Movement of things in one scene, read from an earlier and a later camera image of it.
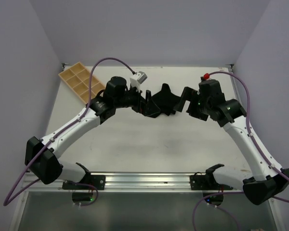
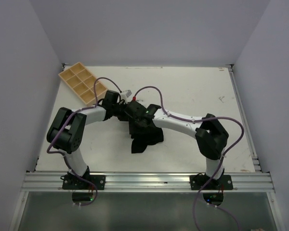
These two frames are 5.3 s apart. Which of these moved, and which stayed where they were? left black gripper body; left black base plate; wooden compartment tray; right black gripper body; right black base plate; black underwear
Moved: left black gripper body; right black gripper body; black underwear
Stayed: right black base plate; wooden compartment tray; left black base plate
